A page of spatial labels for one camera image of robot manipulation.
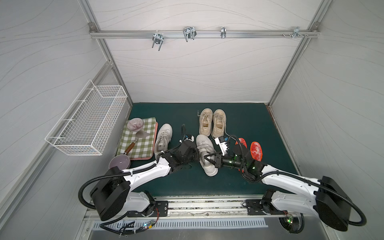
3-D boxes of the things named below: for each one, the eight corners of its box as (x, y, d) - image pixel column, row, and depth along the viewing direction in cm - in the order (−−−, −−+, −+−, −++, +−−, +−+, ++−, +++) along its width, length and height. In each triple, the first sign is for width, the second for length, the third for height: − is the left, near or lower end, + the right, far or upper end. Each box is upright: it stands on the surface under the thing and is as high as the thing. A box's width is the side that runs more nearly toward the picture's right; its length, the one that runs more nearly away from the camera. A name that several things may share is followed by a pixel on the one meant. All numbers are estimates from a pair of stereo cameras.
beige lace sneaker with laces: (213, 137, 100) (213, 133, 96) (210, 112, 116) (211, 107, 112) (227, 137, 100) (229, 133, 96) (223, 112, 116) (224, 107, 112)
